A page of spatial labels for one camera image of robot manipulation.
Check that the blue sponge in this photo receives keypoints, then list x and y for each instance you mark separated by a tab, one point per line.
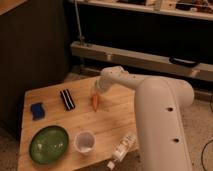
37	111

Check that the metal pole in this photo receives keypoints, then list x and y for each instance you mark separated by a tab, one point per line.
81	37

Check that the cluttered wall shelf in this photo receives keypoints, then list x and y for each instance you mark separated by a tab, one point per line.
157	7

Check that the black white striped block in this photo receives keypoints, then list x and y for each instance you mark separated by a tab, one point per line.
67	99

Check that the white plastic cup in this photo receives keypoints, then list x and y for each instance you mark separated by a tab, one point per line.
84	142

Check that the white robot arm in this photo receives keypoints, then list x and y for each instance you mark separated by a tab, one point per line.
157	104

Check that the small red orange pepper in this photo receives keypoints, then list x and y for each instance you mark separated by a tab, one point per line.
95	101

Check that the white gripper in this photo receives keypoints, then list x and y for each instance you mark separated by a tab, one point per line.
102	85

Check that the clear plastic bottle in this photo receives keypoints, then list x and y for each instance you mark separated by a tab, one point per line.
121	149

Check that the grey metal beam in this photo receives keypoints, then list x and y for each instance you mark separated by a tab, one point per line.
141	60

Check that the green bowl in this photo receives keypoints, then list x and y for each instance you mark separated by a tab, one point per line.
48	145

